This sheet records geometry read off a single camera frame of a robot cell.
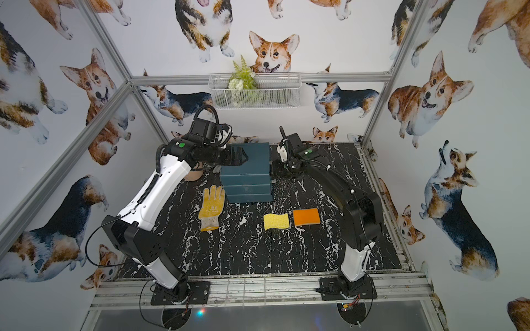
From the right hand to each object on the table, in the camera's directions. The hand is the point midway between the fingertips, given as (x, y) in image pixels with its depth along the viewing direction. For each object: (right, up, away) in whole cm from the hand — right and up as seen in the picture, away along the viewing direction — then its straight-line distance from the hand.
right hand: (272, 171), depth 84 cm
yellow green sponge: (0, -22, +6) cm, 23 cm away
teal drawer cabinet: (-8, -4, -4) cm, 10 cm away
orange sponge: (+14, -21, +9) cm, 27 cm away
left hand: (-11, +7, -7) cm, 15 cm away
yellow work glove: (-28, -17, +11) cm, 34 cm away
